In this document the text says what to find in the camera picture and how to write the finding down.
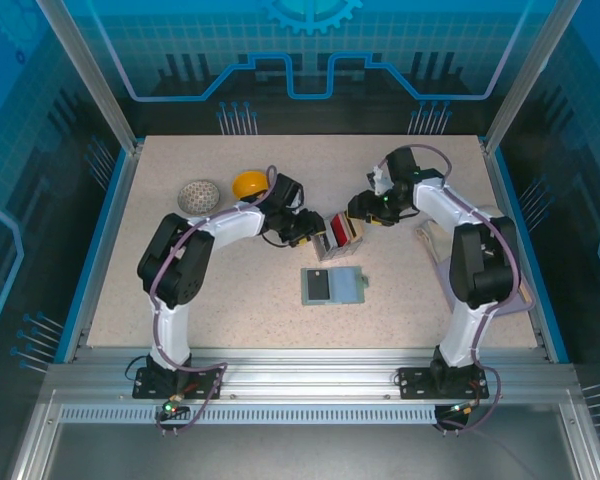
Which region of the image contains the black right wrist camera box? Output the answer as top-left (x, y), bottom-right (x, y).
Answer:
top-left (367, 148), bottom-right (421, 196)

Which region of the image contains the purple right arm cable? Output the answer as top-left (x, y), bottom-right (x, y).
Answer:
top-left (394, 143), bottom-right (504, 436)

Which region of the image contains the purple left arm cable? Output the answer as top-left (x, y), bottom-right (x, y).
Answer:
top-left (149, 164), bottom-right (281, 439)

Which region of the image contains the wooden board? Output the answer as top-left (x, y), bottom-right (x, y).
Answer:
top-left (513, 279), bottom-right (535, 307)

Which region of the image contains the black credit card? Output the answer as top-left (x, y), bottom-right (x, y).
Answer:
top-left (305, 270), bottom-right (331, 303)

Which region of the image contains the small electronics board with LED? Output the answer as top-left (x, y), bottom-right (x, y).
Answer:
top-left (155, 397), bottom-right (191, 421)
top-left (437, 402), bottom-right (481, 431)

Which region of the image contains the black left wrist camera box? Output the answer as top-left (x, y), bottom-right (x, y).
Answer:
top-left (271, 172), bottom-right (306, 211)

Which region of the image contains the red card stack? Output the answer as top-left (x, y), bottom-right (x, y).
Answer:
top-left (329, 213), bottom-right (352, 247)

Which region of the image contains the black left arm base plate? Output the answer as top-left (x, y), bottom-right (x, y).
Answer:
top-left (132, 366), bottom-right (227, 401)

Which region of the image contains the slotted cable duct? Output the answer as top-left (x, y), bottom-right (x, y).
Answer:
top-left (57, 405), bottom-right (439, 426)

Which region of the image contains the aluminium side rail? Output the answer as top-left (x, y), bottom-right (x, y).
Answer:
top-left (62, 142), bottom-right (144, 364)
top-left (482, 139), bottom-right (569, 364)

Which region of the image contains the blue card tray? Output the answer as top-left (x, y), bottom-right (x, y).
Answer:
top-left (299, 266), bottom-right (370, 307)

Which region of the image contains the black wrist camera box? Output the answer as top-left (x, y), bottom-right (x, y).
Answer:
top-left (271, 172), bottom-right (306, 211)
top-left (367, 148), bottom-right (421, 196)

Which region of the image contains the yellow bowl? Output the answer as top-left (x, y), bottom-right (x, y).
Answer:
top-left (231, 170), bottom-right (270, 200)

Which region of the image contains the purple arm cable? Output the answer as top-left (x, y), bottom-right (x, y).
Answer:
top-left (149, 164), bottom-right (281, 439)
top-left (394, 143), bottom-right (504, 436)

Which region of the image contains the purple mat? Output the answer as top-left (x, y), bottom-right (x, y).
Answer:
top-left (432, 249), bottom-right (534, 321)

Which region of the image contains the beige cloth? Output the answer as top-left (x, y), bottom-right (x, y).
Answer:
top-left (414, 203), bottom-right (506, 271)

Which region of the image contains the aluminium mounting rail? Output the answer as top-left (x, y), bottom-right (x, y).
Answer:
top-left (44, 347), bottom-right (576, 401)

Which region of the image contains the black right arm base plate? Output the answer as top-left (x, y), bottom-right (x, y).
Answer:
top-left (397, 366), bottom-right (487, 400)

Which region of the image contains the patterned ceramic bowl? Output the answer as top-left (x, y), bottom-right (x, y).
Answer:
top-left (178, 179), bottom-right (222, 217)

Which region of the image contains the aluminium frame post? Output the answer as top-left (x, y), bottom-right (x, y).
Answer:
top-left (482, 0), bottom-right (581, 154)
top-left (35, 0), bottom-right (144, 154)

